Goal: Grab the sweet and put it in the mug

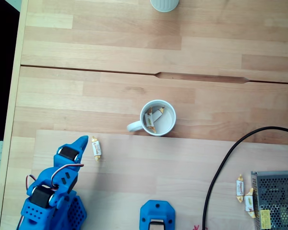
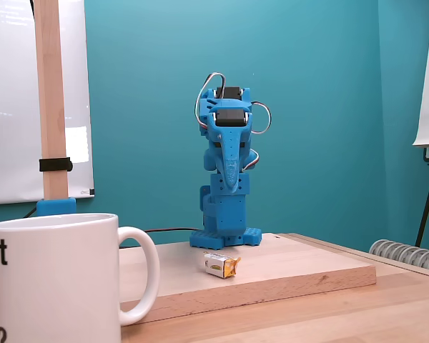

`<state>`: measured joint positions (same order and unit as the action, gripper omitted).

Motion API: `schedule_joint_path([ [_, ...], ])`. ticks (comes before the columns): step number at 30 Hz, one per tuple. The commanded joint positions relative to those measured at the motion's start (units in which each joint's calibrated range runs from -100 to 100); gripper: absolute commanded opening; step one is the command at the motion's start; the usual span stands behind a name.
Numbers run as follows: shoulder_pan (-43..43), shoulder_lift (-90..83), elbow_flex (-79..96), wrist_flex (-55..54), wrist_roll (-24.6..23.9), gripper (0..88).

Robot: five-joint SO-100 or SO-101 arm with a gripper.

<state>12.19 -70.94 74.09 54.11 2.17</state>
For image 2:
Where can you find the white ceramic mug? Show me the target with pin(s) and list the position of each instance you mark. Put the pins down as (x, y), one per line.
(57, 278)

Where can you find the white yellow sweet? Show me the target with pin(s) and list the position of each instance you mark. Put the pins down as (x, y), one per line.
(218, 266)

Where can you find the black easel stand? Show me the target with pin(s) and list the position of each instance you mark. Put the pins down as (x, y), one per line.
(427, 203)

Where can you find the blue post mount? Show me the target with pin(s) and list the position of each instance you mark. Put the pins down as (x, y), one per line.
(55, 206)

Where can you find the wooden base board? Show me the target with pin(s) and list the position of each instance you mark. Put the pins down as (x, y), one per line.
(289, 261)

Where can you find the wooden post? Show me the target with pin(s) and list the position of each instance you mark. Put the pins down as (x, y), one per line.
(50, 107)

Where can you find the white projection screen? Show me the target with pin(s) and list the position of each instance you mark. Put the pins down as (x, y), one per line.
(10, 125)

